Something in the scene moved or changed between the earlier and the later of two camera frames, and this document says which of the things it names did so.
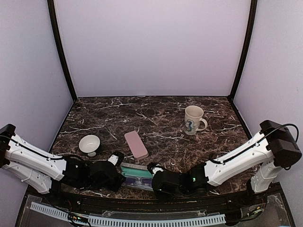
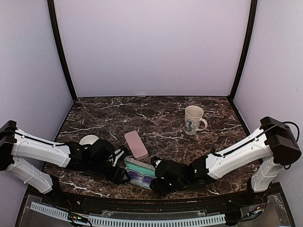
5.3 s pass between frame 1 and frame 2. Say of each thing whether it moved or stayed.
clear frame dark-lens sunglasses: moved
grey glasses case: moved
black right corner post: stayed
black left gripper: moved
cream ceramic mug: stayed
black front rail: stayed
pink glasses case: stayed
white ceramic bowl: stayed
